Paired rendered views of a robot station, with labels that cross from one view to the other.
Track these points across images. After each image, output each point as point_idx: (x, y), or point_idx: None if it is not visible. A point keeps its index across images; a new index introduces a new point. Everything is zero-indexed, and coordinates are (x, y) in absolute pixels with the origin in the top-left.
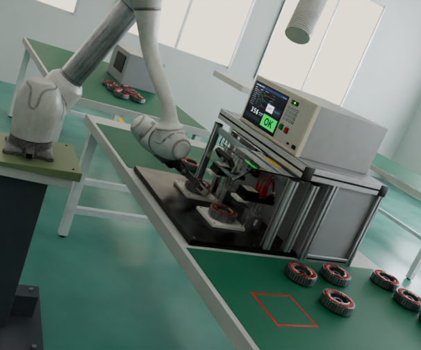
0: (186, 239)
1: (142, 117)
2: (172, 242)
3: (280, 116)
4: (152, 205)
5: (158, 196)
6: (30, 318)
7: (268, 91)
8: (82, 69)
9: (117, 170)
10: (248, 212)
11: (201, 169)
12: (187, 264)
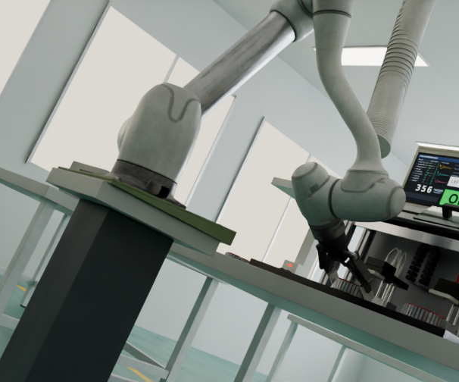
0: (431, 331)
1: (313, 162)
2: (412, 334)
3: None
4: (332, 295)
5: (329, 286)
6: None
7: (447, 161)
8: (212, 95)
9: (215, 267)
10: (447, 324)
11: (329, 279)
12: None
